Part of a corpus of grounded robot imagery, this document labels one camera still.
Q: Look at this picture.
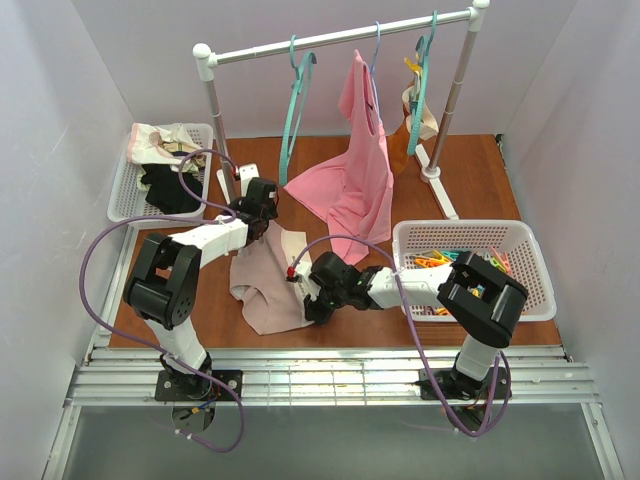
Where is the teal clothes hanger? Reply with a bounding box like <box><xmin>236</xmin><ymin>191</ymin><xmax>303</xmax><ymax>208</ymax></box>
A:
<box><xmin>278</xmin><ymin>35</ymin><xmax>317</xmax><ymax>186</ymax></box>

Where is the yellow clothespin on hanger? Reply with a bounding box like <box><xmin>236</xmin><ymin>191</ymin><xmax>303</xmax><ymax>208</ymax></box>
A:
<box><xmin>404</xmin><ymin>57</ymin><xmax>423</xmax><ymax>78</ymax></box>

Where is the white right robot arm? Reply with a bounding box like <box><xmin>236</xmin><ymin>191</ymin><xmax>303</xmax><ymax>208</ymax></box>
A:
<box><xmin>287</xmin><ymin>251</ymin><xmax>528</xmax><ymax>388</ymax></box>

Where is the black garment in basket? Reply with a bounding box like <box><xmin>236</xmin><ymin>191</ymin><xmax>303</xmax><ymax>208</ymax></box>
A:
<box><xmin>140</xmin><ymin>164</ymin><xmax>201</xmax><ymax>215</ymax></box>

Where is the brown beige underwear hanging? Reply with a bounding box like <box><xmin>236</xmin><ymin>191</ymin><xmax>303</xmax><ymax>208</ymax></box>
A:
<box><xmin>387</xmin><ymin>72</ymin><xmax>439</xmax><ymax>177</ymax></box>

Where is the teal hanger on right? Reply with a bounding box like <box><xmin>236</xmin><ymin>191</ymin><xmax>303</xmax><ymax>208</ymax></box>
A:
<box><xmin>407</xmin><ymin>10</ymin><xmax>438</xmax><ymax>156</ymax></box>

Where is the pink t-shirt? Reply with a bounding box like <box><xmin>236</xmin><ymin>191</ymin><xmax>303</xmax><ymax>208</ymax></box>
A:
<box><xmin>285</xmin><ymin>52</ymin><xmax>394</xmax><ymax>264</ymax></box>

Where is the white clothes rack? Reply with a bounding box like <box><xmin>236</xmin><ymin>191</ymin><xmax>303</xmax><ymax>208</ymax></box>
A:
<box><xmin>192</xmin><ymin>0</ymin><xmax>491</xmax><ymax>221</ymax></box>

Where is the mauve underwear white waistband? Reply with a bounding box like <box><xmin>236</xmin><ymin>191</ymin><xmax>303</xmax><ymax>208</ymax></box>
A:
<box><xmin>229</xmin><ymin>221</ymin><xmax>312</xmax><ymax>336</ymax></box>

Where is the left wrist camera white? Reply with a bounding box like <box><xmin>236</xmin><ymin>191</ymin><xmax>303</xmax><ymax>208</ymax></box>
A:
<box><xmin>234</xmin><ymin>163</ymin><xmax>259</xmax><ymax>197</ymax></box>

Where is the white clothespin basket right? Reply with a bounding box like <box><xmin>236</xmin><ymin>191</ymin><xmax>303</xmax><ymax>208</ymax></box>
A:
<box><xmin>392</xmin><ymin>219</ymin><xmax>556</xmax><ymax>322</ymax></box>

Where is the blue thin hanger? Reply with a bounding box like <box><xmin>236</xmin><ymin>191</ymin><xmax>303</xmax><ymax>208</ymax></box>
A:
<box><xmin>369</xmin><ymin>21</ymin><xmax>383</xmax><ymax>125</ymax></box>

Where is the aluminium mounting rail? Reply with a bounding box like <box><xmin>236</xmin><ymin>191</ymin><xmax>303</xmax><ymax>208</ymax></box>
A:
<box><xmin>65</xmin><ymin>346</ymin><xmax>600</xmax><ymax>407</ymax></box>

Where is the pile of coloured clothespins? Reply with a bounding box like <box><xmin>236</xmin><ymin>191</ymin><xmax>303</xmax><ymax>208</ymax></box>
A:
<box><xmin>409</xmin><ymin>247</ymin><xmax>511</xmax><ymax>316</ymax></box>

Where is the cream pink garment in basket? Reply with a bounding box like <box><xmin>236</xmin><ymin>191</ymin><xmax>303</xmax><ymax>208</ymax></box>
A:
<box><xmin>126</xmin><ymin>123</ymin><xmax>201</xmax><ymax>172</ymax></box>

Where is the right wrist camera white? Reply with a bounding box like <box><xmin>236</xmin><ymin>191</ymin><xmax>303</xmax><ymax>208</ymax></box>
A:
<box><xmin>286</xmin><ymin>261</ymin><xmax>317</xmax><ymax>305</ymax></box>

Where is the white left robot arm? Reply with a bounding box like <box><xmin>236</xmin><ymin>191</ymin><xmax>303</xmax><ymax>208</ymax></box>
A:
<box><xmin>123</xmin><ymin>177</ymin><xmax>278</xmax><ymax>375</ymax></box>

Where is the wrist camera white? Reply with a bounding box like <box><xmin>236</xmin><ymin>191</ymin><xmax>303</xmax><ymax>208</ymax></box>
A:
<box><xmin>286</xmin><ymin>261</ymin><xmax>317</xmax><ymax>305</ymax></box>
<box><xmin>234</xmin><ymin>163</ymin><xmax>259</xmax><ymax>197</ymax></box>

